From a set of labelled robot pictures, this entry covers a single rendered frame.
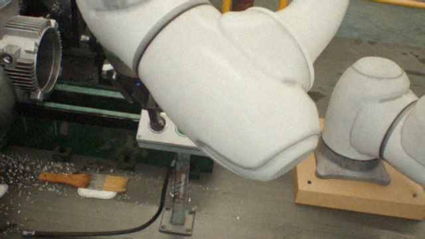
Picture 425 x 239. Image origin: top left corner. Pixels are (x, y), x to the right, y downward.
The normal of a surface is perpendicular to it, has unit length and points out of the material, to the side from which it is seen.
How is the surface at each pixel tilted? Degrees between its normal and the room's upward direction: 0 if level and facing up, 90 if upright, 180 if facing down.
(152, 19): 56
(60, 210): 0
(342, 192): 2
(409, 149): 96
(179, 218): 90
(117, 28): 94
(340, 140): 95
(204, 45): 35
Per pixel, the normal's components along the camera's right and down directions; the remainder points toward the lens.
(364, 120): -0.70, 0.29
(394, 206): -0.09, 0.55
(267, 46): 0.22, -0.43
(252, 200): 0.11, -0.82
